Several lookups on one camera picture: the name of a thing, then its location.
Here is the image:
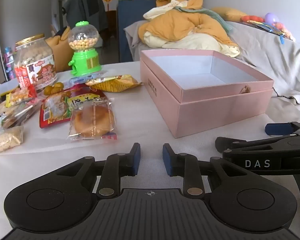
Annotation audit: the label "clear chestnut packet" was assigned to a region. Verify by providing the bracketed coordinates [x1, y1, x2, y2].
[44, 82, 65, 96]

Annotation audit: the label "purple toy egg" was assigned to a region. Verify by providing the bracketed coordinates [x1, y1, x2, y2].
[265, 12, 280, 24]

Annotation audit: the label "pink cardboard box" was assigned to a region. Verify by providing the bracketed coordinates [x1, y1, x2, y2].
[139, 49, 275, 138]

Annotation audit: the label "blue snack packet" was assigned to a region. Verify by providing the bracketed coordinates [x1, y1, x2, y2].
[69, 76, 90, 85]

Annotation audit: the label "yellow pillow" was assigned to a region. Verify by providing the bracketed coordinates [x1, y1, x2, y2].
[211, 7, 248, 22]

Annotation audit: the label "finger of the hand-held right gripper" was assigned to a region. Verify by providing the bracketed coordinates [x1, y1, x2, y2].
[265, 119, 300, 137]
[215, 135, 300, 155]

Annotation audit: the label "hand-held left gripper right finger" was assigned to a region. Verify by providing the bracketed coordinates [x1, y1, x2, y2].
[162, 143, 250, 200]

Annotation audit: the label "small yellow red packet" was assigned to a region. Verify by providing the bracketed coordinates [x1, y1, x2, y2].
[5, 86, 38, 108]

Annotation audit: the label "orange toy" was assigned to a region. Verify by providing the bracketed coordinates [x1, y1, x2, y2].
[241, 15, 265, 23]

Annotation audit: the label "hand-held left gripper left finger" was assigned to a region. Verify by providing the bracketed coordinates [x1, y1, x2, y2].
[54, 142, 141, 200]

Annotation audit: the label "hanging dark coats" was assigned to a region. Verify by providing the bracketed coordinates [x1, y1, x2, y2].
[62, 0, 108, 33]

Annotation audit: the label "clear wrapped round cake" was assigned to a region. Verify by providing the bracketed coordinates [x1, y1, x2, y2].
[67, 97, 119, 142]

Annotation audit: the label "shelf with toys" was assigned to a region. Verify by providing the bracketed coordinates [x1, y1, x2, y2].
[1, 46, 15, 80]

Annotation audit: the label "yellow armchair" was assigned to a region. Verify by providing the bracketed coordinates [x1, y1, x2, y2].
[45, 26, 77, 72]

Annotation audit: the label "red snack packet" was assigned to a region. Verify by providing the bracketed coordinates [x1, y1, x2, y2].
[39, 84, 108, 129]

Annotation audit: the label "clear peanut jar gold lid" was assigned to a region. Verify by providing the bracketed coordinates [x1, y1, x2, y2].
[14, 34, 58, 92]

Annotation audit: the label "rice cracker packet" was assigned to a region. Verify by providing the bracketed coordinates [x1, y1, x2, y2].
[0, 100, 42, 129]

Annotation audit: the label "grey green cloth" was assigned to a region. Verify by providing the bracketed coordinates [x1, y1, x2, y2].
[175, 6, 233, 32]

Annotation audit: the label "pile of colourful toys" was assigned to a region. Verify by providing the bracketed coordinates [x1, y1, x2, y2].
[250, 21, 297, 44]

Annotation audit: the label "grey sofa cover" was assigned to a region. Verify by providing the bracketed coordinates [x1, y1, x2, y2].
[124, 20, 300, 109]

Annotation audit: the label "green candy dispenser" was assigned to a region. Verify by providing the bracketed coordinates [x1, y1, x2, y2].
[67, 21, 102, 77]

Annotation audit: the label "yellow snack packet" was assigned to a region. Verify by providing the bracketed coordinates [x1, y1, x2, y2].
[85, 74, 143, 93]

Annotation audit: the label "yellow and cream duvet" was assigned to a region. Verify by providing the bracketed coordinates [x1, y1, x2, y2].
[138, 0, 240, 58]

